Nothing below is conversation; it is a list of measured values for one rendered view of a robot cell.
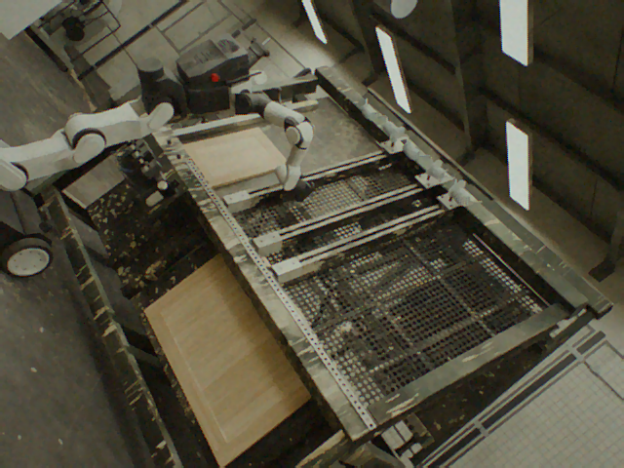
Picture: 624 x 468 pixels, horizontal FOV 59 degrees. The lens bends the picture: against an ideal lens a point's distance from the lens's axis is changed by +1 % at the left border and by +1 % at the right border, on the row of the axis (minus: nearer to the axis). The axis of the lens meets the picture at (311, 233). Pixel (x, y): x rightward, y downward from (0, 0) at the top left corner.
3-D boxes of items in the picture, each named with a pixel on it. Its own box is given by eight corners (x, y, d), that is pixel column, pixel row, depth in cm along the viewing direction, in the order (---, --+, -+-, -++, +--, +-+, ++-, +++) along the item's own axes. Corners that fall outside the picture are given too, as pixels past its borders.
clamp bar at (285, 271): (268, 272, 248) (272, 236, 231) (456, 202, 302) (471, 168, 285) (279, 288, 243) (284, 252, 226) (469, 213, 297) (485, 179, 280)
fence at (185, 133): (172, 136, 309) (172, 130, 306) (313, 104, 352) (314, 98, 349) (175, 141, 306) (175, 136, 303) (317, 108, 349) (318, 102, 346)
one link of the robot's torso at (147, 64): (141, 74, 233) (180, 63, 239) (131, 59, 240) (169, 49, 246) (154, 128, 254) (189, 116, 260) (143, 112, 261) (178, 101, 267)
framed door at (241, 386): (145, 311, 279) (143, 310, 277) (232, 246, 281) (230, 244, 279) (222, 469, 230) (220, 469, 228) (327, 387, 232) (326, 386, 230)
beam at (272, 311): (136, 125, 321) (134, 108, 313) (155, 120, 327) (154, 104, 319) (347, 454, 201) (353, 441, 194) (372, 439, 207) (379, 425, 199)
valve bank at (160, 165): (99, 143, 287) (136, 116, 288) (116, 159, 299) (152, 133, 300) (134, 204, 260) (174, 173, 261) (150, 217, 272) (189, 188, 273)
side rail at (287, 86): (156, 121, 326) (154, 104, 319) (311, 88, 376) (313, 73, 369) (160, 126, 323) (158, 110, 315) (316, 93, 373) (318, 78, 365)
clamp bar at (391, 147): (220, 204, 275) (221, 167, 258) (401, 150, 329) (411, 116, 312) (229, 216, 270) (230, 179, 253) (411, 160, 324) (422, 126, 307)
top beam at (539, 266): (312, 80, 372) (314, 66, 365) (324, 77, 377) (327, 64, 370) (565, 322, 252) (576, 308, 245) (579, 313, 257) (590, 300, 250)
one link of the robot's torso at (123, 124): (68, 140, 233) (169, 97, 245) (57, 117, 242) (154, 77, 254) (83, 165, 245) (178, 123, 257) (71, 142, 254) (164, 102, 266)
